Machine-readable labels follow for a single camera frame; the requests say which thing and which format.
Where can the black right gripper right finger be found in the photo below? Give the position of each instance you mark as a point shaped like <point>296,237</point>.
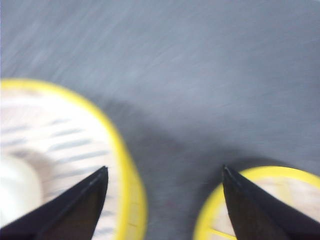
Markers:
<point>254,213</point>

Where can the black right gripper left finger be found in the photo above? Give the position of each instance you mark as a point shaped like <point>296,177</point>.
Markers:
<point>73,215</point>

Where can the woven bamboo steamer lid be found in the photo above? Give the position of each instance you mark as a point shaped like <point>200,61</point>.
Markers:
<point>295,187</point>

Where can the bamboo steamer basket with buns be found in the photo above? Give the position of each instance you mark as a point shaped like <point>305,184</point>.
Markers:
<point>132,211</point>

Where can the white bun left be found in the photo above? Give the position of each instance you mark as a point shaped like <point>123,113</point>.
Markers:
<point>20,189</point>

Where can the white gauze steamer liner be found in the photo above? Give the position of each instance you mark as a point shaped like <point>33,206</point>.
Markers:
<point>65,144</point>

